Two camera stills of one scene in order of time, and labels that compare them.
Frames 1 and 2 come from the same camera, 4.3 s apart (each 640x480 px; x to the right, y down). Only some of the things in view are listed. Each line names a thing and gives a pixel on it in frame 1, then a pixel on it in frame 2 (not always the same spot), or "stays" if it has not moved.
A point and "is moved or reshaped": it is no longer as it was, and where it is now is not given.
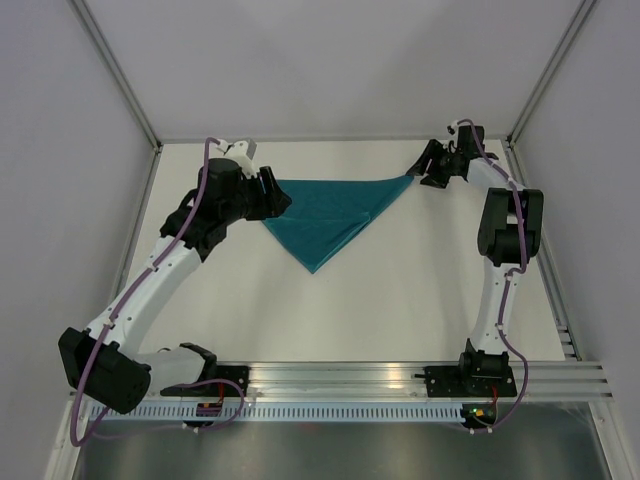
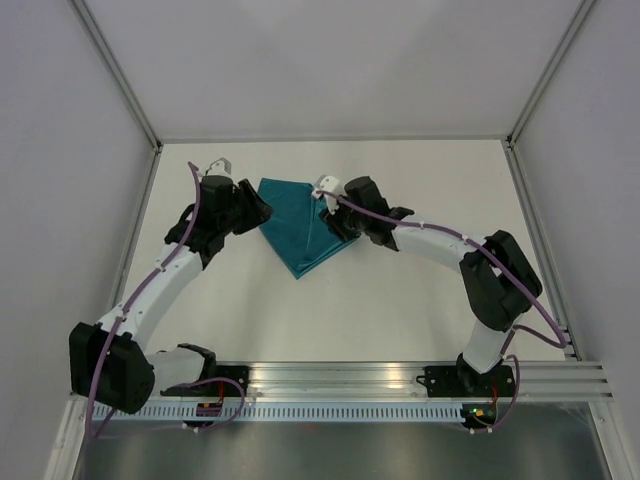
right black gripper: (433, 150) -> (336, 228)
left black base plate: (239, 374) stays
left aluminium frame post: (118, 71) stays
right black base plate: (450, 381) stays
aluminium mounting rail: (407, 380) stays
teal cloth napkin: (326, 217) is moved or reshaped
